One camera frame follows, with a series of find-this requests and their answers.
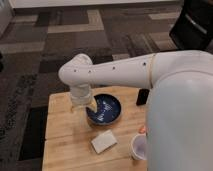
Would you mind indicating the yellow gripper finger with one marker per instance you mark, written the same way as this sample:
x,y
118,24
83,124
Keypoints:
x,y
72,108
93,106

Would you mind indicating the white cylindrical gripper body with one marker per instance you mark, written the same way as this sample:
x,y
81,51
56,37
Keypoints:
x,y
81,95

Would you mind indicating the dark blue ceramic bowl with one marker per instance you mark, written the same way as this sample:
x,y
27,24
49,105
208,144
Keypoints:
x,y
108,110

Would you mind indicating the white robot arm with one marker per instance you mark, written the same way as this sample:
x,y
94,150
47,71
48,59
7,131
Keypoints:
x,y
179,120

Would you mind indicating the white sponge block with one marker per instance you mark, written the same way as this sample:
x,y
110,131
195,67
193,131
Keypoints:
x,y
103,141

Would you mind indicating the black smartphone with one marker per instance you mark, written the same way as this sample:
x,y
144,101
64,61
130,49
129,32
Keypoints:
x,y
142,97

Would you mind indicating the orange carrot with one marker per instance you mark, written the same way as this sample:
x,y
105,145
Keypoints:
x,y
142,130

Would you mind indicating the clear plastic cup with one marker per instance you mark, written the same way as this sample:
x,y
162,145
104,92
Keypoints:
x,y
138,147

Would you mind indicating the black office chair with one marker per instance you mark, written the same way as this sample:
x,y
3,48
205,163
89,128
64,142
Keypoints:
x,y
193,30

